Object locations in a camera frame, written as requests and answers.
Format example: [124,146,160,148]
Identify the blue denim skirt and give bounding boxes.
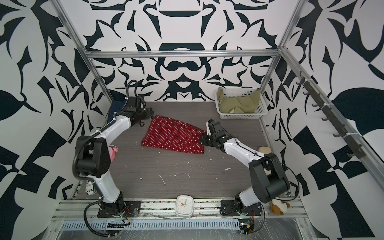
[107,101,126,123]

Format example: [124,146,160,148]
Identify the red polka dot skirt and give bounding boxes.
[141,115,205,154]

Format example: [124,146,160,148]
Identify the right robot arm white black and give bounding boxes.
[200,120,291,210]

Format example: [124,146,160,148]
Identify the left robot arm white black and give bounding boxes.
[72,80,154,216]

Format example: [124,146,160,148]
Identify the olive green skirt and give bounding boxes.
[217,88,261,114]

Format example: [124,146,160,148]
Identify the pink alarm clock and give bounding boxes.
[109,145,119,162]

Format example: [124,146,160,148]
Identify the white plastic laundry basket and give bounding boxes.
[214,87,268,120]

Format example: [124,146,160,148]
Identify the white square clock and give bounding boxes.
[175,195,195,218]

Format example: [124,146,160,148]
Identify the brown plush toy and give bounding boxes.
[270,199,291,216]

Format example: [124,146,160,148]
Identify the green circuit board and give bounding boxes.
[239,219,255,235]

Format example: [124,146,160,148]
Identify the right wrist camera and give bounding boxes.
[206,119,214,136]

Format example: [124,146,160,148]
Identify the aluminium frame crossbar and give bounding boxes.
[85,50,278,59]

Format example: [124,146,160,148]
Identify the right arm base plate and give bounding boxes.
[220,200,263,217]

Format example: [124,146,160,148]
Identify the aluminium frame rail front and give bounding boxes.
[52,197,308,220]

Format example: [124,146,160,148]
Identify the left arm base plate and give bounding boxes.
[97,201,142,218]

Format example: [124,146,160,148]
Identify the black corrugated cable hose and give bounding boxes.
[82,200,121,238]

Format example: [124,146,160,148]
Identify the white slotted cable duct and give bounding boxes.
[59,218,241,232]

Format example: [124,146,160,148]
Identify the grey wall hook rack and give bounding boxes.
[297,72,367,159]

